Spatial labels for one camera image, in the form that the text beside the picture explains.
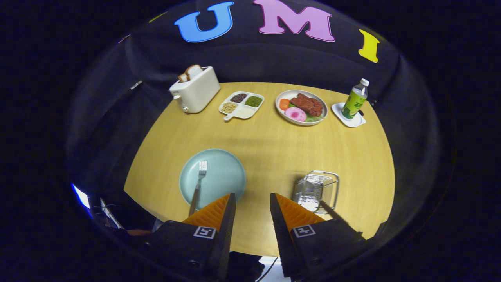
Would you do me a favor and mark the white round food plate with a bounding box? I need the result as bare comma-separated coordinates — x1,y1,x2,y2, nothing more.
275,90,328,126

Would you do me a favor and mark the brown-handled metal fork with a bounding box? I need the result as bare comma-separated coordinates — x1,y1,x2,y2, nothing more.
189,160,208,217

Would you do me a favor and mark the white square coaster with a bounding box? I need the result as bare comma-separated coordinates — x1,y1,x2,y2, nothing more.
332,102,367,128

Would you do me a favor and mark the white toaster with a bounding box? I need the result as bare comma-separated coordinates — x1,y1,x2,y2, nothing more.
169,66,221,114

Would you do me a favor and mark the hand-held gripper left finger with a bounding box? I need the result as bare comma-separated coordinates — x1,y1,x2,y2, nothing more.
147,193,237,282

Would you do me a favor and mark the pale bread slice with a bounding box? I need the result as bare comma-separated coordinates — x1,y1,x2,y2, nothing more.
185,65,204,80

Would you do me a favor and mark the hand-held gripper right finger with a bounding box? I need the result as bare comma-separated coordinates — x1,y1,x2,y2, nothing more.
269,192,367,282

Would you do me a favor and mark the red steak piece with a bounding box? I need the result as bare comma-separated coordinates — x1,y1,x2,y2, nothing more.
290,93,324,117

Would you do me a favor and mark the green label drink bottle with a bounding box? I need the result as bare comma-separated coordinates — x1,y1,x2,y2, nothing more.
341,78,370,120

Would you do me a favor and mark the light blue round plate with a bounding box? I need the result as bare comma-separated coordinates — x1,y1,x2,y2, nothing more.
179,148,247,211

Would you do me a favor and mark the lit computer monitor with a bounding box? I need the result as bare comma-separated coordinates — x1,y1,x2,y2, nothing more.
72,183,91,210

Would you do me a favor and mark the metal wire cutlery basket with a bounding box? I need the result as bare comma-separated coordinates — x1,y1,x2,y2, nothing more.
291,170,340,214

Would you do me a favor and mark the black backdrop cloth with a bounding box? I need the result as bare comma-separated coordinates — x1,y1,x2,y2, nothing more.
67,0,443,251

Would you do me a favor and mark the white divided seasoning tray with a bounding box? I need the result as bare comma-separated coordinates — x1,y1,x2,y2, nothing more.
218,91,265,121

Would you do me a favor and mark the pink round ham slice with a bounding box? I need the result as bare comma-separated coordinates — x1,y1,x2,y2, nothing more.
284,107,307,122

